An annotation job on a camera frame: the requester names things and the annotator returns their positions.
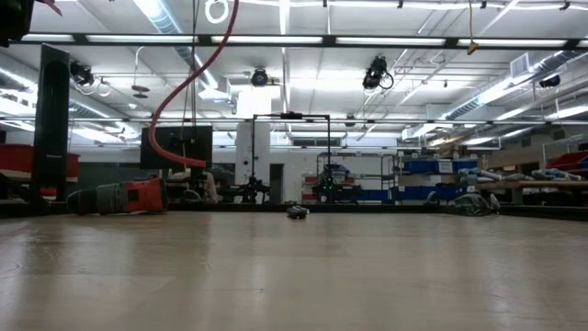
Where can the yellow hanging connector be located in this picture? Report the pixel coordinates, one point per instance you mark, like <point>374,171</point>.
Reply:
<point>472,47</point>

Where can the black ceiling camera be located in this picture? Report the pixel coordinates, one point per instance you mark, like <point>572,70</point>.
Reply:
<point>374,73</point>
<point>259,77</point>
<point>82,73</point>
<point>550,81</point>

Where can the black monitor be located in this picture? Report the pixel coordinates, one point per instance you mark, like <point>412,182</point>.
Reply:
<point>204,142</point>

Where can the black background rig frame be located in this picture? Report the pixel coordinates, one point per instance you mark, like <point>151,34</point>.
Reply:
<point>291,115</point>

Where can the black background robot arm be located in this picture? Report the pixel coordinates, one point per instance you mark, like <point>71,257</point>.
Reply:
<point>252,188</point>
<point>327,188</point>

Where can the black beam with light strips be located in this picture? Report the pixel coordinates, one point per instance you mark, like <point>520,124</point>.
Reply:
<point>328,40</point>

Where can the person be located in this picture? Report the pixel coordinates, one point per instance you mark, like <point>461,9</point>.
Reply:
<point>210,188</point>

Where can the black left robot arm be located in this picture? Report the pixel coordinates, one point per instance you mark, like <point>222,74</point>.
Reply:
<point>14,18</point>

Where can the wooden workbench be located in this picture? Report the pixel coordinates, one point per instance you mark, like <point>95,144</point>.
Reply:
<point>551,184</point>

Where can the blue storage bin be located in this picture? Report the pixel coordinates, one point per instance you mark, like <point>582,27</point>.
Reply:
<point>420,166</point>
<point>413,192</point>

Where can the grey cloth bundle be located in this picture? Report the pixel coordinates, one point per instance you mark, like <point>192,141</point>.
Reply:
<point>553,174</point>
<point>473,204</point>
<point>487,174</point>

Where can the black upright post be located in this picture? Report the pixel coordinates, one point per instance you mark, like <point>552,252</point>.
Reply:
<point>50,138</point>

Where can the white building column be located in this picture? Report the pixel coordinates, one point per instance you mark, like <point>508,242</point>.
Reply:
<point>262,138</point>

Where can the silver ceiling air duct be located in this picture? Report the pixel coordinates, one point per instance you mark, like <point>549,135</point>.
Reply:
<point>158,18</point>
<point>551,60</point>

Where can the black aluminium table frame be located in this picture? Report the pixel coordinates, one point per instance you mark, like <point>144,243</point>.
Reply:
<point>390,208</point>

